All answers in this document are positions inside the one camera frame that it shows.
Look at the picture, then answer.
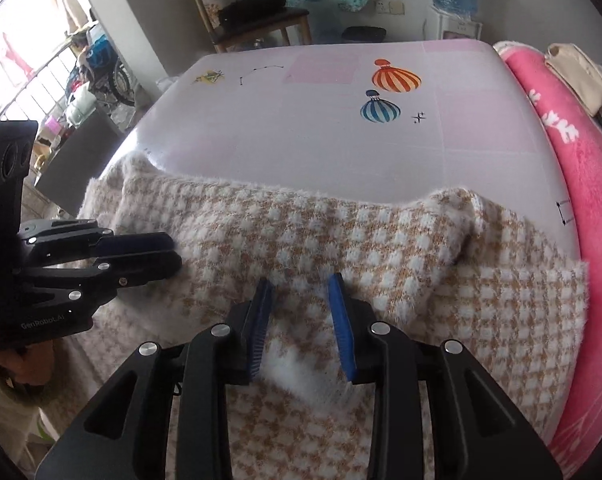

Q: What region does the pink fleece floral blanket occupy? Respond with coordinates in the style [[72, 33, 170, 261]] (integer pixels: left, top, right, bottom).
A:
[[494, 41, 602, 479]]

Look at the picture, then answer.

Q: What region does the beige houndstooth knit coat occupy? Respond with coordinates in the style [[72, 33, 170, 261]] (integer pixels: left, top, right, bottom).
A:
[[74, 154, 588, 479]]

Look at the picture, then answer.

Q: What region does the dark grey cabinet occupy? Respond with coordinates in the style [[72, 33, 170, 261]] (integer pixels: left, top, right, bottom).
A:
[[34, 107, 125, 217]]

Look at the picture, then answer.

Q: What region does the beige jacket on bed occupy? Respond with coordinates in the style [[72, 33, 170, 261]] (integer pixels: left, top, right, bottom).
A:
[[545, 44, 602, 116]]

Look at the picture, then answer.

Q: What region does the bicycle with blue bag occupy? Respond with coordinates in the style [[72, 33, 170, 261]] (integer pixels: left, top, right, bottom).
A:
[[64, 32, 135, 107]]

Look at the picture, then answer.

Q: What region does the pale pink printed bedsheet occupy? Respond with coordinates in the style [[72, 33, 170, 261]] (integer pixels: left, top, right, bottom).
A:
[[118, 40, 579, 256]]

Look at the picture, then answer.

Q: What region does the wooden chair with dark seat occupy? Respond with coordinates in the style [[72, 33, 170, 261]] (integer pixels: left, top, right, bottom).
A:
[[195, 0, 313, 53]]

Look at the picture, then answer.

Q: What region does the white water dispenser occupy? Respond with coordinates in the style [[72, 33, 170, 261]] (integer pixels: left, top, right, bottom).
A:
[[423, 6, 482, 40]]

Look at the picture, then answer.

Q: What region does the black clothing on chair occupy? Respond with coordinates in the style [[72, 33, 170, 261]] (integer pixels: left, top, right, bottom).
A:
[[217, 0, 287, 26]]

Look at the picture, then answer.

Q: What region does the person's left hand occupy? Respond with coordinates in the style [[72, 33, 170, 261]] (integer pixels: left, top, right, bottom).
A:
[[0, 341, 63, 402]]

